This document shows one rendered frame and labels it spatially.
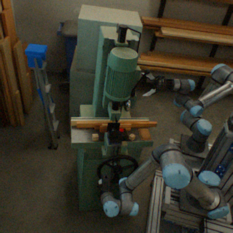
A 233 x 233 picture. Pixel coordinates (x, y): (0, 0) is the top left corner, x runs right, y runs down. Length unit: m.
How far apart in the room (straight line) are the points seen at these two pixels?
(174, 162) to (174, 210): 0.63
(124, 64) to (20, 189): 1.67
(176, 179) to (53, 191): 1.62
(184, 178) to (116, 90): 0.72
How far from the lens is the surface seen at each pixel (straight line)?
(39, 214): 2.45
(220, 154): 1.69
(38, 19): 3.98
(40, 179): 2.65
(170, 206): 1.70
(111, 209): 1.35
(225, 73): 1.87
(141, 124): 1.89
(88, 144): 1.73
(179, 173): 1.13
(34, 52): 2.27
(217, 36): 3.75
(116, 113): 1.72
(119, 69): 1.49
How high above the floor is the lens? 2.12
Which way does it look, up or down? 38 degrees down
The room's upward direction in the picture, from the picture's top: 10 degrees clockwise
